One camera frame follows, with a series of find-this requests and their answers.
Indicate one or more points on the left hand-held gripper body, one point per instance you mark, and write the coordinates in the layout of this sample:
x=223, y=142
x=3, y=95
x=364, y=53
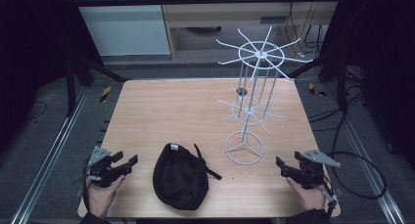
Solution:
x=101, y=171

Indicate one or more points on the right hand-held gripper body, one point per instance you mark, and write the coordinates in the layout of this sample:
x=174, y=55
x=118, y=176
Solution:
x=310, y=170

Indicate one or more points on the person's right hand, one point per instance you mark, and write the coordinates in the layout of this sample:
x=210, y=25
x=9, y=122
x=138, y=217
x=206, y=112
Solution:
x=308, y=196

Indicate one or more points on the person's left hand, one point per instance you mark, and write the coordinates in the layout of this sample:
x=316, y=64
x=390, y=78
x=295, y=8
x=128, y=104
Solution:
x=101, y=198

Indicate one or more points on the yellow black striped tape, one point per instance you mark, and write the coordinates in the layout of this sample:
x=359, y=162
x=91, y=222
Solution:
x=105, y=94
x=313, y=89

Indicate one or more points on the black metal stand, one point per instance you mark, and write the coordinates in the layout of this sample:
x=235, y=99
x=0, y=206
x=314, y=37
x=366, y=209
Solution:
x=71, y=87
x=341, y=83

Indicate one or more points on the black table grommet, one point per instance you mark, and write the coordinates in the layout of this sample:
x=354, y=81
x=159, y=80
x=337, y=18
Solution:
x=241, y=91

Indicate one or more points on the white cabinet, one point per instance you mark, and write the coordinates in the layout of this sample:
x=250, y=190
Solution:
x=124, y=28

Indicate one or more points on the dark curtain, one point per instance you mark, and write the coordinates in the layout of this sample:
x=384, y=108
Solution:
x=385, y=54
x=32, y=54

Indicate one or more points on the light wooden desk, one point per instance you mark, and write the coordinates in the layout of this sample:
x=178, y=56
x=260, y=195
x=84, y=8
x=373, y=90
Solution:
x=228, y=17

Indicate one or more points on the black horizontal bar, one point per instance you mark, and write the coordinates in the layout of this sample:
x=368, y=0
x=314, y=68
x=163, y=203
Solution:
x=195, y=0

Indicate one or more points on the aluminium floor rail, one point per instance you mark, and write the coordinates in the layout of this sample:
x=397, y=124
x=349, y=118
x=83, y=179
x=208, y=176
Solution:
x=368, y=165
x=49, y=158

